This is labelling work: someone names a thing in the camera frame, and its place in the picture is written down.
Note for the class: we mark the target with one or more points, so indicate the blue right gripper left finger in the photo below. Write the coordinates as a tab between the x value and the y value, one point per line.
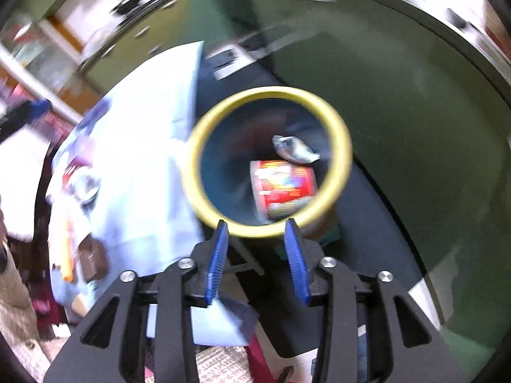
220	242

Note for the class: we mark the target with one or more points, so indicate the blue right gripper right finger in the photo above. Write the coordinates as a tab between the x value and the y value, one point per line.
295	250

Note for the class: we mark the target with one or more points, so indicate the silver foil wrapper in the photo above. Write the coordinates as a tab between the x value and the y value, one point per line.
294	150

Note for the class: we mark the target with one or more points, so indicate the yellow rimmed blue trash bin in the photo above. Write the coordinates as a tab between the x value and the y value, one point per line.
264	155

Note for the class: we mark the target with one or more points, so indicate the light blue table cloth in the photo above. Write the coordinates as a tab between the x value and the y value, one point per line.
134	138

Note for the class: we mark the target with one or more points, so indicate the orange stick in clear bag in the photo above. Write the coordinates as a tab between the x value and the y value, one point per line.
67	254

